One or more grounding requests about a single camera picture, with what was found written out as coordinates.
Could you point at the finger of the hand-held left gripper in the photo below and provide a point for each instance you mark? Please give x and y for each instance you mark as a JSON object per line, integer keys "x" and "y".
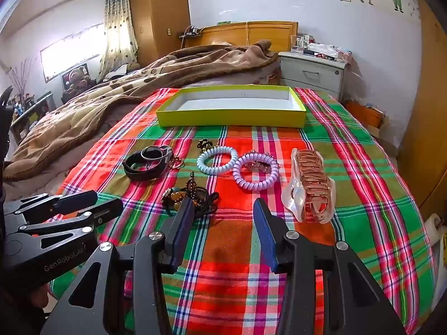
{"x": 101, "y": 213}
{"x": 70, "y": 200}

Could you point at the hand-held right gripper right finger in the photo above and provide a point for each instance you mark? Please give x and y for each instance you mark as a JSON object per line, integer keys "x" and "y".
{"x": 265, "y": 230}

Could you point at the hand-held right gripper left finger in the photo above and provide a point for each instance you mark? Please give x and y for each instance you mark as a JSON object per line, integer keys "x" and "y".
{"x": 181, "y": 225}

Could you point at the black wrist band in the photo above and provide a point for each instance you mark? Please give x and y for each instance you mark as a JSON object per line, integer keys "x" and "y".
{"x": 139, "y": 175}

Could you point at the crystal hair clip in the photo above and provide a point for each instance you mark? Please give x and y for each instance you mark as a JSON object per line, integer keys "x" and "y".
{"x": 255, "y": 165}

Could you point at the silver bangles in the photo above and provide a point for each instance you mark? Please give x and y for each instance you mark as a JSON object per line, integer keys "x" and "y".
{"x": 169, "y": 157}

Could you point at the gold and black hair clip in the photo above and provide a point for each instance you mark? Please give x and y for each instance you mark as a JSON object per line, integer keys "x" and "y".
{"x": 205, "y": 144}

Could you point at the yellow-green cardboard box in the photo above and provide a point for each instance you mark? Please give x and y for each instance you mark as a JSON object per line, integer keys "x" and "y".
{"x": 227, "y": 118}

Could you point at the plaid cloth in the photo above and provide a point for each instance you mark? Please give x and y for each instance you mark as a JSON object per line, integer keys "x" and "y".
{"x": 237, "y": 251}

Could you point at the brown blanket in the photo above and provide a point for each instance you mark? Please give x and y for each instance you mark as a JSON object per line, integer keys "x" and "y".
{"x": 87, "y": 111}

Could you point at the cluttered side desk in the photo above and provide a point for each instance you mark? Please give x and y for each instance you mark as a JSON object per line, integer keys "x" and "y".
{"x": 31, "y": 111}

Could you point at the plush toys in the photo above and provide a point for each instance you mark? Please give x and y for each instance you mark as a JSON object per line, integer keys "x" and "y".
{"x": 76, "y": 80}

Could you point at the window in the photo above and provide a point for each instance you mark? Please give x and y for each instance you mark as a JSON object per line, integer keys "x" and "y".
{"x": 70, "y": 52}

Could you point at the grey nightstand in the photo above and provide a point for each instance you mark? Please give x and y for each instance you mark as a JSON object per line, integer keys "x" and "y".
{"x": 307, "y": 73}

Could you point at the patterned curtain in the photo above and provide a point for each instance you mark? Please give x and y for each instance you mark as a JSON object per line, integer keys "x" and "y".
{"x": 117, "y": 31}

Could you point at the drinking glass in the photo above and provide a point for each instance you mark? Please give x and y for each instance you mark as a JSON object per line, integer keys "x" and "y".
{"x": 297, "y": 43}

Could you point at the clutter on nightstand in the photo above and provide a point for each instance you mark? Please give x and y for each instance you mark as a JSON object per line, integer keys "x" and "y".
{"x": 328, "y": 50}

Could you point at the power strip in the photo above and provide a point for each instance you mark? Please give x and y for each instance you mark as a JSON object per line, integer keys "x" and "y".
{"x": 190, "y": 33}

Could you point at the wooden headboard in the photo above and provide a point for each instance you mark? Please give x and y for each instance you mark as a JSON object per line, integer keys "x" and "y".
{"x": 244, "y": 33}

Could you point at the wooden door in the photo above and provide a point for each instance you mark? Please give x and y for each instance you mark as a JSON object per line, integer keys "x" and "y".
{"x": 429, "y": 111}

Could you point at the wooden wardrobe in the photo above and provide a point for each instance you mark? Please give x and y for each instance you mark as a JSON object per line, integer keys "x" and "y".
{"x": 160, "y": 14}

